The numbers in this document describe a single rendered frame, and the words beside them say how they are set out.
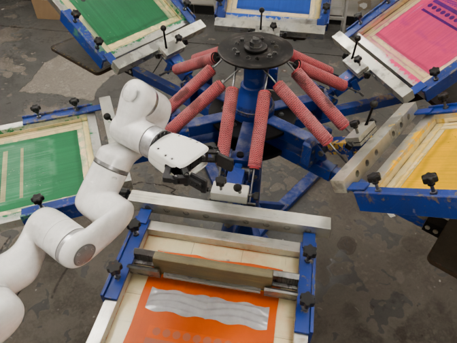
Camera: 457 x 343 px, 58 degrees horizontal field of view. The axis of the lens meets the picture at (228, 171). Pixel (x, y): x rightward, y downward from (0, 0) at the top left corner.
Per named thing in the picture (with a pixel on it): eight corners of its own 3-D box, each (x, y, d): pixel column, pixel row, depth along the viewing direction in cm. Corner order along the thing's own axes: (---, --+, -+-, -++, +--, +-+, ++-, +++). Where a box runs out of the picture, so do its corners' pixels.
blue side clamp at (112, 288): (120, 309, 121) (115, 297, 116) (105, 306, 122) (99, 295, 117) (152, 230, 142) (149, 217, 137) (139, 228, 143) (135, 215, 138)
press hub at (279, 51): (273, 278, 235) (304, 69, 141) (207, 267, 240) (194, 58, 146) (280, 225, 262) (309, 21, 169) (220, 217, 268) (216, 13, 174)
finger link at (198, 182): (181, 178, 85) (207, 192, 82) (171, 186, 83) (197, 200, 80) (181, 166, 83) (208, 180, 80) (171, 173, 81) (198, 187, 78)
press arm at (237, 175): (237, 213, 141) (237, 203, 138) (219, 211, 142) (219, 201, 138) (244, 178, 153) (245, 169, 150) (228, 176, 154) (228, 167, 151)
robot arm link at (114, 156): (86, 156, 93) (126, 73, 93) (120, 167, 105) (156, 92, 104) (111, 171, 89) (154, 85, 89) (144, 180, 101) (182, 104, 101)
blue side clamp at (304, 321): (309, 344, 114) (313, 333, 109) (292, 340, 114) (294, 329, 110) (313, 254, 135) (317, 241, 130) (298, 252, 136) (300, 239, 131)
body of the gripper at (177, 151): (172, 148, 97) (210, 167, 92) (141, 168, 90) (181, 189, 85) (172, 121, 92) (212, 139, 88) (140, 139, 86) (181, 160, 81)
